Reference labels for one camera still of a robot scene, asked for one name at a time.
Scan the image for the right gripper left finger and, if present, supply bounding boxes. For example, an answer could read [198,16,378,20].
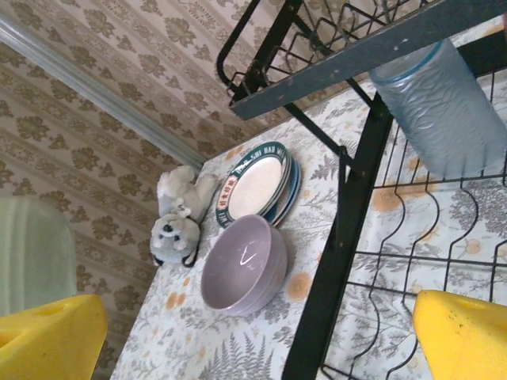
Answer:
[0,294,109,380]

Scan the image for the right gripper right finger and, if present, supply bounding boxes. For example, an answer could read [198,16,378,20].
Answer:
[411,290,507,380]

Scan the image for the pale green bowl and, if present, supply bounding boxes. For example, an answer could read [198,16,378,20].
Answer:
[0,196,77,320]

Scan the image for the black wire dish rack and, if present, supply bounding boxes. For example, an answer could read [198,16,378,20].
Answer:
[216,0,507,380]

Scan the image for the purple bowl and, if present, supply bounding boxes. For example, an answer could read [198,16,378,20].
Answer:
[200,215,289,317]

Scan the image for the teal rimmed lettered plate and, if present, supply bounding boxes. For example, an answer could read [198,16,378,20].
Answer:
[215,141,294,230]

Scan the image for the floral patterned tablecloth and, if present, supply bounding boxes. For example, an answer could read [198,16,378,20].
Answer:
[112,15,507,380]

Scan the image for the grey white plush husky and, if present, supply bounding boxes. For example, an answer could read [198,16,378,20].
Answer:
[152,165,217,268]

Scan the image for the blue translucent cup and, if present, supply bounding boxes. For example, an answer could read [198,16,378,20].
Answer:
[369,39,507,179]

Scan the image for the aluminium frame post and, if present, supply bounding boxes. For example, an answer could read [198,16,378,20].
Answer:
[0,6,207,169]

